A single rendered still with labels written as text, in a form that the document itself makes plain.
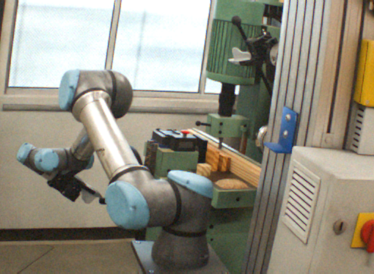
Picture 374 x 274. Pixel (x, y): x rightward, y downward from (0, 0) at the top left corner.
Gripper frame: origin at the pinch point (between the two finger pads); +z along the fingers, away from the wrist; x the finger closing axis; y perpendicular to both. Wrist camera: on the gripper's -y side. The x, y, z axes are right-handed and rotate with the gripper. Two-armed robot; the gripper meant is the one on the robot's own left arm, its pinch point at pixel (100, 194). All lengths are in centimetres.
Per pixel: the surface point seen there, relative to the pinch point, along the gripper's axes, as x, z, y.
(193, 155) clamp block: 18.0, 12.0, -30.1
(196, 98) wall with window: -133, 85, -62
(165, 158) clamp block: 18.0, 3.7, -24.1
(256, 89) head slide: 15, 20, -62
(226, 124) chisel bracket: 13, 19, -46
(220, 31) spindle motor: 12, -3, -70
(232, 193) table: 41, 18, -27
